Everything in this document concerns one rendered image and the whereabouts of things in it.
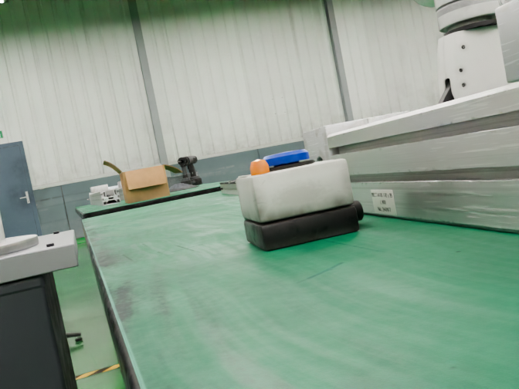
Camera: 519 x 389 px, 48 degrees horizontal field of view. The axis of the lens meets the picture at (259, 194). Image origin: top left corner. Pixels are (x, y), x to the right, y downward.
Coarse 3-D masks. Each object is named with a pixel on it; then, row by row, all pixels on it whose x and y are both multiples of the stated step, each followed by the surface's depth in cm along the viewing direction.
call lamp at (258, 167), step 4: (256, 160) 45; (260, 160) 45; (264, 160) 45; (252, 164) 45; (256, 164) 45; (260, 164) 45; (264, 164) 45; (268, 164) 45; (252, 168) 45; (256, 168) 45; (260, 168) 45; (264, 168) 45; (268, 168) 45; (252, 172) 45; (256, 172) 45; (260, 172) 45; (264, 172) 45; (268, 172) 45
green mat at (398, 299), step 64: (128, 256) 59; (192, 256) 50; (256, 256) 43; (320, 256) 38; (384, 256) 34; (448, 256) 31; (512, 256) 28; (128, 320) 30; (192, 320) 28; (256, 320) 26; (320, 320) 24; (384, 320) 22; (448, 320) 21; (512, 320) 19; (192, 384) 19; (256, 384) 18; (320, 384) 17; (384, 384) 16; (448, 384) 16; (512, 384) 15
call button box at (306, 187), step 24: (288, 168) 46; (312, 168) 45; (336, 168) 46; (240, 192) 50; (264, 192) 44; (288, 192) 45; (312, 192) 45; (336, 192) 46; (264, 216) 44; (288, 216) 45; (312, 216) 45; (336, 216) 46; (360, 216) 49; (264, 240) 45; (288, 240) 45; (312, 240) 45
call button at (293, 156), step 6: (300, 150) 48; (306, 150) 49; (270, 156) 48; (276, 156) 47; (282, 156) 47; (288, 156) 47; (294, 156) 47; (300, 156) 47; (306, 156) 48; (270, 162) 47; (276, 162) 47; (282, 162) 47; (288, 162) 47; (294, 162) 48
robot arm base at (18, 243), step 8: (0, 216) 67; (0, 224) 66; (0, 232) 65; (0, 240) 65; (8, 240) 68; (16, 240) 65; (24, 240) 63; (32, 240) 65; (0, 248) 60; (8, 248) 61; (16, 248) 62; (24, 248) 63
